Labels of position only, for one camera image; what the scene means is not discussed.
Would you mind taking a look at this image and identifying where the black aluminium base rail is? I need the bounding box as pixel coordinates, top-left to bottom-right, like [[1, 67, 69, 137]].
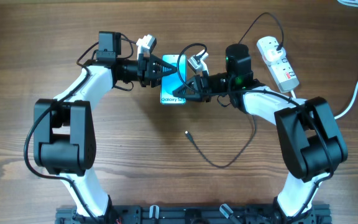
[[55, 204, 333, 224]]

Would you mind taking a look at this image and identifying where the right black camera cable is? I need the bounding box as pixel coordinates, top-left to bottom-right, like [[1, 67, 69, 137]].
[[176, 42, 335, 218]]

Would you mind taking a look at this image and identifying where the white USB charger plug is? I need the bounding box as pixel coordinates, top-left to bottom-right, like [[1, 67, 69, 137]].
[[263, 47, 286, 65]]

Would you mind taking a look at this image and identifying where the left black camera cable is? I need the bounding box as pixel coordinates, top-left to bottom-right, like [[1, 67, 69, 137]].
[[23, 34, 139, 224]]

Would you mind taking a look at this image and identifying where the white power strip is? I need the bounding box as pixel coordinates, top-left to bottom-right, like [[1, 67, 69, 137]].
[[257, 36, 300, 95]]

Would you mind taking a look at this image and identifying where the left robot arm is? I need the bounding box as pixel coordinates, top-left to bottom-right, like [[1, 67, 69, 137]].
[[24, 31, 176, 223]]

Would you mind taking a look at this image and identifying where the black USB charging cable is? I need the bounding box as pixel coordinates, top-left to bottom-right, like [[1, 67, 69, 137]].
[[184, 12, 285, 169]]

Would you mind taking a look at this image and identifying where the turquoise screen Galaxy smartphone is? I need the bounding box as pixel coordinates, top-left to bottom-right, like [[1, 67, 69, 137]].
[[160, 55, 186, 105]]

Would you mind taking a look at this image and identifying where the black camera cable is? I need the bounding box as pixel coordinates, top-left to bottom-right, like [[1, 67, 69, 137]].
[[176, 42, 335, 218], [23, 34, 139, 224]]

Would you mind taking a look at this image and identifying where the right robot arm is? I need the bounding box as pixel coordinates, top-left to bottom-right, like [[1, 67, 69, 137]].
[[172, 43, 347, 223]]

